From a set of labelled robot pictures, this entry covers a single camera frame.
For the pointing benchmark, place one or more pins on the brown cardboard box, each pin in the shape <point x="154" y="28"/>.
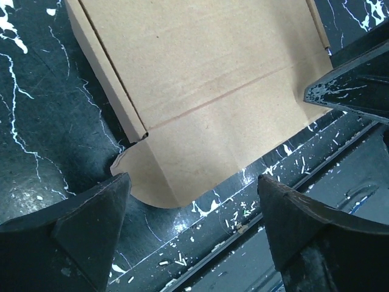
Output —
<point x="201" y="89"/>

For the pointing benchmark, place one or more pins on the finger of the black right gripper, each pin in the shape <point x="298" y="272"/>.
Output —
<point x="359" y="86"/>

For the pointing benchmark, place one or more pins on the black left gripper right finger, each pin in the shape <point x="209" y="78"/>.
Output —
<point x="316" y="247"/>

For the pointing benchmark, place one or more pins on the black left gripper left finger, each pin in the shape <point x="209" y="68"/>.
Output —
<point x="68" y="246"/>

